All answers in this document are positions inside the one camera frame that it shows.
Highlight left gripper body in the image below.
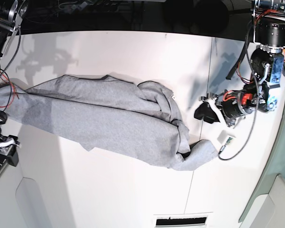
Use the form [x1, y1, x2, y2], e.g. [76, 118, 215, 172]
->
[199, 94, 248, 127]

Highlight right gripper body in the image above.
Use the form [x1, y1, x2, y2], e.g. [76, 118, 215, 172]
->
[0, 135, 20, 156]

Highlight grey t-shirt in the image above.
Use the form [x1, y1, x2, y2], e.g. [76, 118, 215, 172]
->
[6, 75, 218, 171]

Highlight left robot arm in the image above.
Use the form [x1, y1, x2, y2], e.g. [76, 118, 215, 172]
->
[194, 0, 285, 127]

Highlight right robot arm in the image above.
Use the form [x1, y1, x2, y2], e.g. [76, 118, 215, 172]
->
[0, 0, 29, 167]

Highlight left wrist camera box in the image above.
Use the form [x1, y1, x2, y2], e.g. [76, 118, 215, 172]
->
[217, 130, 236, 146]

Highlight black velcro strap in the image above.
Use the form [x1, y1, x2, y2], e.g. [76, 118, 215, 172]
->
[225, 41, 249, 80]

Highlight braided camera cable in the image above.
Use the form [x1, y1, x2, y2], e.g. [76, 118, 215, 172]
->
[218, 111, 258, 161]

